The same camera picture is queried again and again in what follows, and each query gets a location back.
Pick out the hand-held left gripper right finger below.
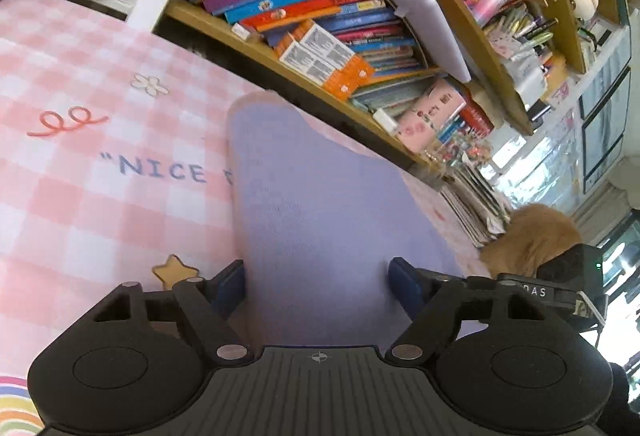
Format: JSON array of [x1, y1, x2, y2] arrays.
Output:
[[384, 256, 552, 364]]

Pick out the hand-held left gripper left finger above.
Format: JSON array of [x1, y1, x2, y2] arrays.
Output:
[[94, 259, 252, 365]]

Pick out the purple and mauve sweater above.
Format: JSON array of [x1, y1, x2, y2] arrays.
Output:
[[226, 91, 493, 348]]

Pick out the ginger furry pet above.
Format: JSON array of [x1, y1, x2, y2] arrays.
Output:
[[479, 203, 585, 279]]

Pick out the stack of magazines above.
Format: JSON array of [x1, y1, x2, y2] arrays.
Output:
[[440, 161, 513, 249]]

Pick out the pink checkered desk mat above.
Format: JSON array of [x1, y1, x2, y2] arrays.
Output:
[[0, 0, 501, 436]]

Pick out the white charger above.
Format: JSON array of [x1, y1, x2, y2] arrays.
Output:
[[372, 109, 402, 137]]

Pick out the pink cylindrical tin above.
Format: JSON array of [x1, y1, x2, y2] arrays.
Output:
[[395, 79, 468, 154]]

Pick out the thick red dictionary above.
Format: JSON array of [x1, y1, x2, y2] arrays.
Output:
[[457, 99, 496, 139]]

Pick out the white storage box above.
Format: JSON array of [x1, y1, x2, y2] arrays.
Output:
[[512, 51, 556, 109]]

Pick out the clear pen holder with pens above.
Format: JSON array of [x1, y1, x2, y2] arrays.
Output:
[[482, 1, 558, 62]]

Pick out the orange and white box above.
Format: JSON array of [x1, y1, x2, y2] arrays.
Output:
[[277, 34, 368, 101], [295, 19, 376, 82]]

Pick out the pink gradient bottle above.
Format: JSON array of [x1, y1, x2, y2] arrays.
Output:
[[470, 0, 517, 28]]

